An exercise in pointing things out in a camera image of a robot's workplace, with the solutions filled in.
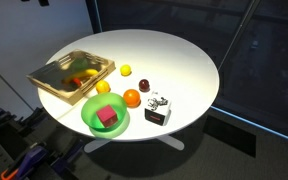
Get yellow toy lemon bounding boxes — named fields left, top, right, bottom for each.
left=119, top=64, right=133, bottom=77

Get dark red toy plum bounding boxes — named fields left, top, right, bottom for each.
left=138, top=78, right=151, bottom=93

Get orange toy fruit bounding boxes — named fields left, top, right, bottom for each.
left=122, top=88, right=142, bottom=108

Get black white patterned soft cube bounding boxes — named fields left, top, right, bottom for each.
left=144, top=90, right=172, bottom=127

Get yellow-orange round toy fruit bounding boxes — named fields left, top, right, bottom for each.
left=95, top=79, right=112, bottom=95

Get pink cube block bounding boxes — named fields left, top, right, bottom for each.
left=96, top=104, right=119, bottom=129

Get green translucent plastic bowl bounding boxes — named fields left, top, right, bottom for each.
left=80, top=92, right=129, bottom=132

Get white table base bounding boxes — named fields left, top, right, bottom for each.
left=83, top=134, right=186, bottom=154

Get yellow toy banana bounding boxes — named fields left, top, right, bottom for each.
left=62, top=68, right=100, bottom=85

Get red toy strawberry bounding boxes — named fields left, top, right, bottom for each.
left=71, top=77, right=84, bottom=88

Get light green cube block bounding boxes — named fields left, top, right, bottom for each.
left=71, top=57, right=89, bottom=72

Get light wooden tray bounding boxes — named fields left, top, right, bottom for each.
left=26, top=48, right=117, bottom=106

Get dark blue clamp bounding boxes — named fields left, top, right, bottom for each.
left=50, top=139, right=86, bottom=175

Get purple clamp with orange tip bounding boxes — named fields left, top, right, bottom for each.
left=0, top=144, right=48, bottom=180

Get black wall cables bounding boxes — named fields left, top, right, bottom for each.
left=20, top=0, right=50, bottom=7

